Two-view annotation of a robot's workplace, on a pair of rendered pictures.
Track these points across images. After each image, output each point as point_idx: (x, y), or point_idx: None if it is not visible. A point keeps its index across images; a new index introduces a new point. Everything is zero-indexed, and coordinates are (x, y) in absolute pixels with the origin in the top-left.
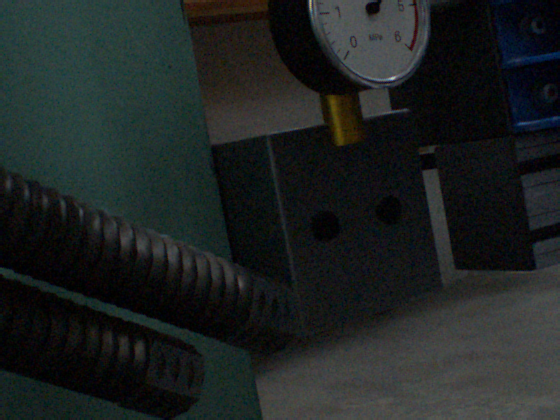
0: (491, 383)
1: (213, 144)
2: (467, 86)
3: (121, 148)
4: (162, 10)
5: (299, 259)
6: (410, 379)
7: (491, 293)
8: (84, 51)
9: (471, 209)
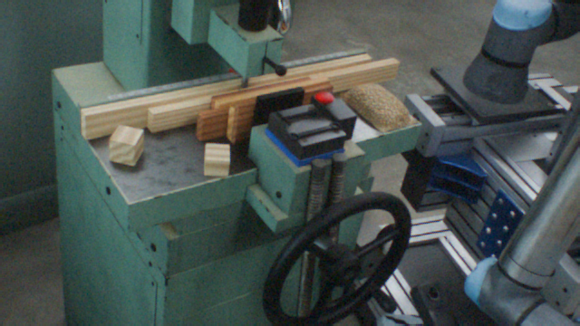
0: (414, 57)
1: (356, 242)
2: (422, 165)
3: None
4: (357, 225)
5: (363, 270)
6: (381, 33)
7: None
8: (341, 234)
9: (410, 186)
